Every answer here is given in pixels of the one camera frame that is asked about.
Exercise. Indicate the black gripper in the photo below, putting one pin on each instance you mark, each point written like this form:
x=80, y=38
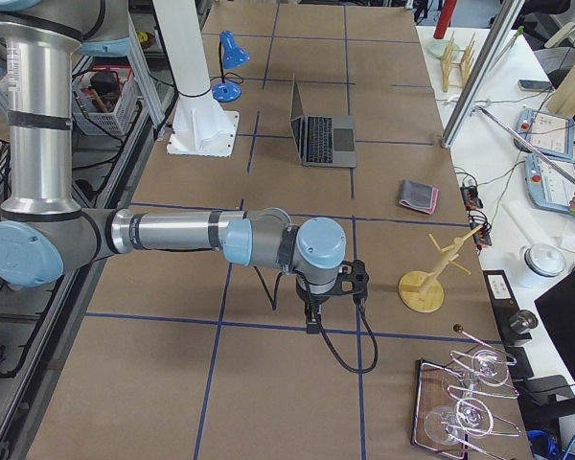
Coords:
x=312, y=302

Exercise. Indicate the silver grey laptop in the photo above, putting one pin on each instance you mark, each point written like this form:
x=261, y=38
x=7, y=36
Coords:
x=321, y=140

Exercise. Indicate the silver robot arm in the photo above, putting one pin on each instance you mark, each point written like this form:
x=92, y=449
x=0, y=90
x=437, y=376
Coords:
x=45, y=233

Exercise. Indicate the wooden mug tree stand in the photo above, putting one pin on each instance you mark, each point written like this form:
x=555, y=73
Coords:
x=421, y=291

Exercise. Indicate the grey pink folded cloth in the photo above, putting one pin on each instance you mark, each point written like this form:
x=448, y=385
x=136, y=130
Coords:
x=418, y=196

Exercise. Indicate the lower clear wine glass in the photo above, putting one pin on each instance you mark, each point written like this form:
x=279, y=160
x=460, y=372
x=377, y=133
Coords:
x=449, y=425

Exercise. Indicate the clear wine glass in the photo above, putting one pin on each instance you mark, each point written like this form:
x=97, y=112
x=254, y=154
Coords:
x=488, y=367
x=449, y=425

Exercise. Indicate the upper clear wine glass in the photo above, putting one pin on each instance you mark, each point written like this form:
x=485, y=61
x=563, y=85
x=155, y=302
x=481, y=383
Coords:
x=488, y=367

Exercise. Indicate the black orange electronics board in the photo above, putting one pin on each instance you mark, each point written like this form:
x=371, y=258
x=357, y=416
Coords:
x=476, y=217

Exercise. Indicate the blue desk lamp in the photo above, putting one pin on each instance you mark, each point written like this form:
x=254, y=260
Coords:
x=231, y=55

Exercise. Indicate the white enamel pot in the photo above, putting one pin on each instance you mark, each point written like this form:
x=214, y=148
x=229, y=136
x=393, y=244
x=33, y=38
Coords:
x=539, y=262

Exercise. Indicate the near teach pendant tablet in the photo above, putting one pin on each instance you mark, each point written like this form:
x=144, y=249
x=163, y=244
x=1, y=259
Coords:
x=547, y=189

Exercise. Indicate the teach pendant tablet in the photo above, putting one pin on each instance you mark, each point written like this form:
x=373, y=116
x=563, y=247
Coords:
x=552, y=134
x=547, y=189

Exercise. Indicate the pale green plate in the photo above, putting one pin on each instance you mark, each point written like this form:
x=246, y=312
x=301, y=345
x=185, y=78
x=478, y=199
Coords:
x=438, y=47

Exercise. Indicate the wooden dish rack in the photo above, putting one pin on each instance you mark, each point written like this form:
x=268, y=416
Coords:
x=455, y=58

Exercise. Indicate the far teach pendant tablet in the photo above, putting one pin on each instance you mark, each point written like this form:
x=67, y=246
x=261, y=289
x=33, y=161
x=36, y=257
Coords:
x=552, y=134

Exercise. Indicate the white plastic basket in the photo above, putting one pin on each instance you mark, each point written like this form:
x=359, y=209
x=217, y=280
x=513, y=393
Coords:
x=103, y=100

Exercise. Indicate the black smartphone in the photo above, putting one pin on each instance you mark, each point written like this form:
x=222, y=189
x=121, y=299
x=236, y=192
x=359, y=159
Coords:
x=534, y=85

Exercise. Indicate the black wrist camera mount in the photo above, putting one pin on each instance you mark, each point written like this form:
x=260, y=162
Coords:
x=352, y=279

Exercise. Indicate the wire wine glass rack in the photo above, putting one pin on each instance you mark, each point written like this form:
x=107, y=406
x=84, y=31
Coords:
x=444, y=384

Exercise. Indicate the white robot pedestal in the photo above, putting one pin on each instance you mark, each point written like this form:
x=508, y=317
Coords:
x=200, y=126

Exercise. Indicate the aluminium frame post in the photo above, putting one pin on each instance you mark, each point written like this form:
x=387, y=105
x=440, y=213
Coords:
x=484, y=63

